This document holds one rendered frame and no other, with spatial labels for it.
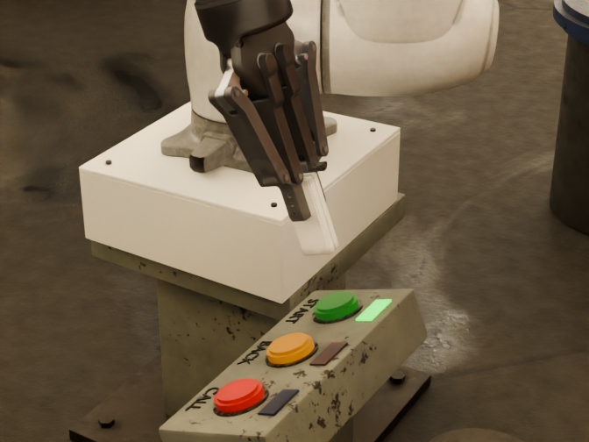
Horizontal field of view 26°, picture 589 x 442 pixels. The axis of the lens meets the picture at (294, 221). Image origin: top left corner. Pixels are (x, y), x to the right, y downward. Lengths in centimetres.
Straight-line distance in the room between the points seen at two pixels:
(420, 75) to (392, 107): 134
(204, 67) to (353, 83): 19
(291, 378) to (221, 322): 75
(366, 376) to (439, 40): 63
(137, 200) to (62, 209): 91
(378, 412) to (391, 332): 86
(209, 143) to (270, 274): 20
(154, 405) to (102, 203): 40
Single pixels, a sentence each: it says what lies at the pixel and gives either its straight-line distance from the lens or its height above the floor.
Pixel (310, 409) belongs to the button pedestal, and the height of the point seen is 61.
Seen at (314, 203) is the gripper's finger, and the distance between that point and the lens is 106.
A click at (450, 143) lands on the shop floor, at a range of 278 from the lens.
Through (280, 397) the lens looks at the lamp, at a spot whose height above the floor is 61.
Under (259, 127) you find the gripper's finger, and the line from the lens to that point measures 102.
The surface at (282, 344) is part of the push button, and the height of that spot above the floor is 61.
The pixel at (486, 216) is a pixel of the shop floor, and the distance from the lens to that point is 251.
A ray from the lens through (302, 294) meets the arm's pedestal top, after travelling 162.
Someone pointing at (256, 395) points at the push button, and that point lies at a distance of 100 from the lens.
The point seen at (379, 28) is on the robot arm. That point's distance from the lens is 157.
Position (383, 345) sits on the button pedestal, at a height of 60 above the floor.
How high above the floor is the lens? 122
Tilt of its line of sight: 30 degrees down
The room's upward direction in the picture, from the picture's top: straight up
